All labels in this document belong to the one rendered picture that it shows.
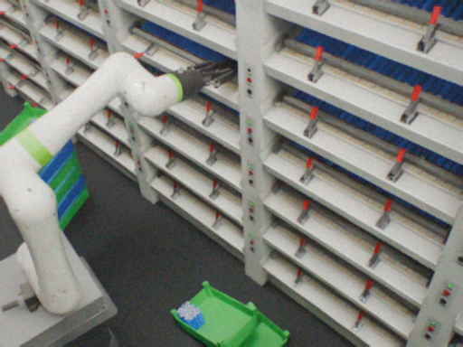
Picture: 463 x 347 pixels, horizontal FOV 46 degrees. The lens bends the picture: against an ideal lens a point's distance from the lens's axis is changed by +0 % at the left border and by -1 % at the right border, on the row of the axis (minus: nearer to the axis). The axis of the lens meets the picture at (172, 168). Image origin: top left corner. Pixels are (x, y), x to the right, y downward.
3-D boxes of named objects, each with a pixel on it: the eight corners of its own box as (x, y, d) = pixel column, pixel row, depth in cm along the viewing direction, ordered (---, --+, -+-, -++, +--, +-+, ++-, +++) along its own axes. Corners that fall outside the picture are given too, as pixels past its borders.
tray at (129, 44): (242, 113, 173) (235, 95, 166) (125, 51, 208) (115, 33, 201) (281, 70, 177) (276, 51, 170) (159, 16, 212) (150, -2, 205)
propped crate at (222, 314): (176, 325, 219) (170, 312, 216) (212, 294, 228) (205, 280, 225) (225, 358, 196) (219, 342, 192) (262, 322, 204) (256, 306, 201)
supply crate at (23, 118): (27, 167, 227) (22, 153, 221) (-10, 156, 234) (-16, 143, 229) (66, 123, 245) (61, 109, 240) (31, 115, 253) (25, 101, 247)
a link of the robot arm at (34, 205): (54, 330, 168) (14, 212, 132) (33, 294, 178) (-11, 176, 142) (91, 308, 173) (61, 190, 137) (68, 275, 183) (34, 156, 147)
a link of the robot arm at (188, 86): (160, 99, 163) (181, 111, 158) (161, 63, 156) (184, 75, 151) (174, 93, 166) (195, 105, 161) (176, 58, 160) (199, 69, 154)
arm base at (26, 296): (8, 327, 185) (2, 319, 181) (1, 294, 195) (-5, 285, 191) (80, 296, 190) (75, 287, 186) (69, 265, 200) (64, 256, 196)
